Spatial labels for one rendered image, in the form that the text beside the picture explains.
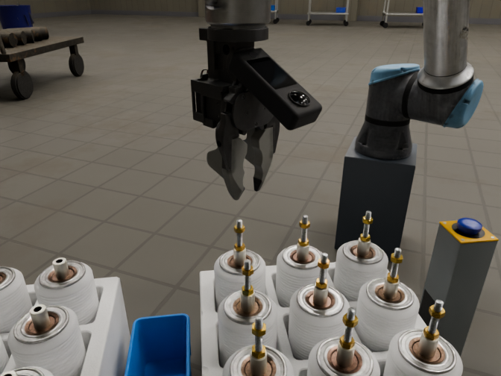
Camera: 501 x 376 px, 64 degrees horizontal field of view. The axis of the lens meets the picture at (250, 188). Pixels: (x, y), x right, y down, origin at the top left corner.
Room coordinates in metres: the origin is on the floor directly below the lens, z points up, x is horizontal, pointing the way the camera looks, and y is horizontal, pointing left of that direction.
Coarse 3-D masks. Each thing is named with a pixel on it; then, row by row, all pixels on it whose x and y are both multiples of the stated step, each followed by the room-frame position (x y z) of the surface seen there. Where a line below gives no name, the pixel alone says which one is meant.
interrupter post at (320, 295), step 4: (316, 288) 0.50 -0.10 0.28; (324, 288) 0.50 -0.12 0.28; (316, 292) 0.50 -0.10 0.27; (320, 292) 0.49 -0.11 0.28; (324, 292) 0.50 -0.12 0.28; (316, 296) 0.50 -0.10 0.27; (320, 296) 0.49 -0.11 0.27; (324, 296) 0.50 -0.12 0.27; (316, 300) 0.50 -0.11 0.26; (320, 300) 0.49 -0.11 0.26; (324, 300) 0.50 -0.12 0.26; (320, 304) 0.49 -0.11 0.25
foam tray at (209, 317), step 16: (208, 272) 0.67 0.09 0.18; (272, 272) 0.67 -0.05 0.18; (208, 288) 0.62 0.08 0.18; (272, 288) 0.62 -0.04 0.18; (208, 304) 0.57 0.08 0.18; (352, 304) 0.57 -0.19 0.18; (208, 320) 0.53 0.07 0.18; (288, 320) 0.55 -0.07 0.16; (416, 320) 0.53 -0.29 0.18; (208, 336) 0.50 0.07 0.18; (288, 336) 0.55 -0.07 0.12; (208, 352) 0.46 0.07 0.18; (288, 352) 0.46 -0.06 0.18; (384, 352) 0.46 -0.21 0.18; (208, 368) 0.43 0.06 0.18; (304, 368) 0.43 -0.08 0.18; (384, 368) 0.45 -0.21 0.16
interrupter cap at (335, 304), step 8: (304, 288) 0.53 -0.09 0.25; (312, 288) 0.53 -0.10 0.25; (328, 288) 0.53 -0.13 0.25; (304, 296) 0.51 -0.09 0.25; (312, 296) 0.51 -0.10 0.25; (328, 296) 0.51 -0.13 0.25; (336, 296) 0.51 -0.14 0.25; (304, 304) 0.49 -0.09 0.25; (312, 304) 0.50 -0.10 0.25; (328, 304) 0.50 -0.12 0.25; (336, 304) 0.49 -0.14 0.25; (312, 312) 0.47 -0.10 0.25; (320, 312) 0.48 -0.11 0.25; (328, 312) 0.48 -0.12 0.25; (336, 312) 0.47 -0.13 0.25
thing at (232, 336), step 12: (276, 312) 0.48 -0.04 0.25; (228, 324) 0.46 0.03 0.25; (240, 324) 0.45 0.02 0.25; (276, 324) 0.47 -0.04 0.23; (228, 336) 0.45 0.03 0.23; (240, 336) 0.44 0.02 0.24; (252, 336) 0.44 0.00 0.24; (264, 336) 0.45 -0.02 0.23; (276, 336) 0.48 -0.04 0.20; (228, 348) 0.45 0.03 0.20; (240, 348) 0.45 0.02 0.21; (276, 348) 0.48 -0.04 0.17
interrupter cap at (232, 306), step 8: (232, 296) 0.51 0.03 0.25; (240, 296) 0.51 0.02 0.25; (256, 296) 0.51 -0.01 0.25; (264, 296) 0.51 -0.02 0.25; (224, 304) 0.49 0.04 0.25; (232, 304) 0.49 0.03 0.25; (240, 304) 0.50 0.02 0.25; (256, 304) 0.50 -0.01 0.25; (264, 304) 0.49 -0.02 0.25; (224, 312) 0.48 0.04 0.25; (232, 312) 0.48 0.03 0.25; (240, 312) 0.48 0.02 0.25; (248, 312) 0.48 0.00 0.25; (256, 312) 0.48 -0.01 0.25; (264, 312) 0.48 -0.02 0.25; (232, 320) 0.46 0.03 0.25; (240, 320) 0.46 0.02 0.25; (248, 320) 0.46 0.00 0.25
